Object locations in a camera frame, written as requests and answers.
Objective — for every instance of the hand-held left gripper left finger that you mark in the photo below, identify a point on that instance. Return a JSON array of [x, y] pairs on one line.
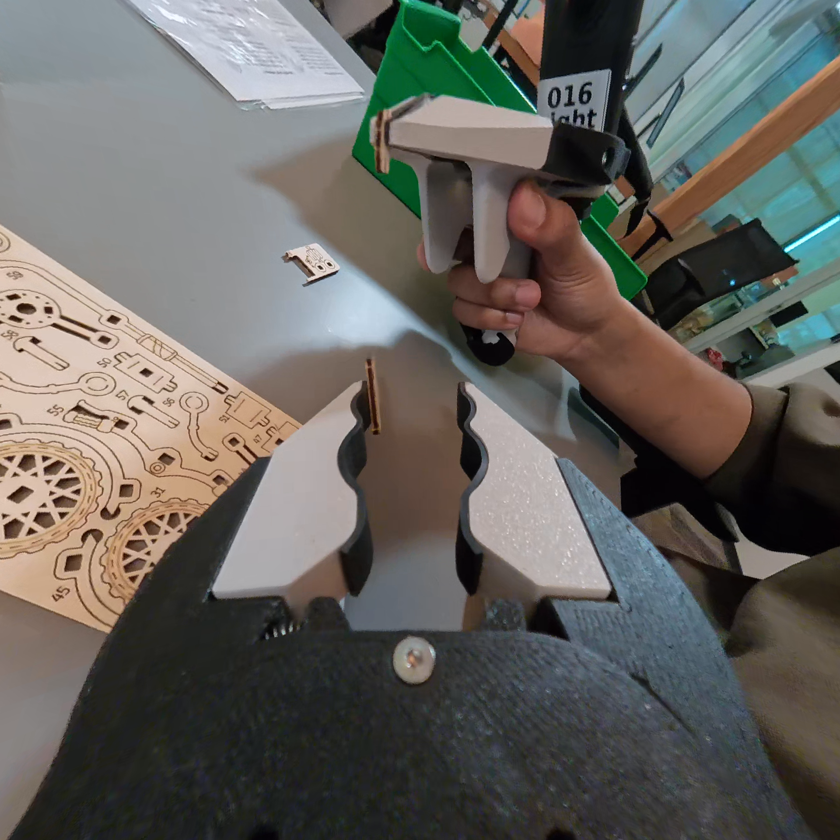
[[295, 525]]

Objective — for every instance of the small wooden puzzle piece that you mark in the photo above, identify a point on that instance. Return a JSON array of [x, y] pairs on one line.
[[380, 141]]

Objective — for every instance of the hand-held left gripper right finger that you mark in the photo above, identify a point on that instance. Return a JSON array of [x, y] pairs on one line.
[[538, 525]]

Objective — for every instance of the black office chair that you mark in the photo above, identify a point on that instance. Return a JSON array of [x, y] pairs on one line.
[[722, 269]]

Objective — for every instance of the grey desk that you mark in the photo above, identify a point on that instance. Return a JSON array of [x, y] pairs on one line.
[[131, 164]]

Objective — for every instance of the person's right hand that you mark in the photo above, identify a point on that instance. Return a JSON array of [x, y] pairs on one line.
[[571, 289]]

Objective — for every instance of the striped small wooden piece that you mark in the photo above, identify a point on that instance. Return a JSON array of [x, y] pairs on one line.
[[373, 400]]

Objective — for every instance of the wooden rail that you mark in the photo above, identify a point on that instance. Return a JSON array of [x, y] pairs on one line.
[[754, 144]]

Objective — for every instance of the notched small wooden piece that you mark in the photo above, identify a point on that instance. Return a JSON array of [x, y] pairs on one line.
[[315, 262]]

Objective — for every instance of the green plastic bin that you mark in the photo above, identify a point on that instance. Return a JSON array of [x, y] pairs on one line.
[[407, 79]]

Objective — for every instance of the printed paper sheets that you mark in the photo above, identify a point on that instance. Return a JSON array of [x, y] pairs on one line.
[[262, 52]]

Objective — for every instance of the wooden puzzle sheet rectangular window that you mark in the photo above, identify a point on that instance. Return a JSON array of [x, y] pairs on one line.
[[197, 472]]

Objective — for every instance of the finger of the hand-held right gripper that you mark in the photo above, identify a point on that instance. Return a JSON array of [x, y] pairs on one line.
[[472, 138]]

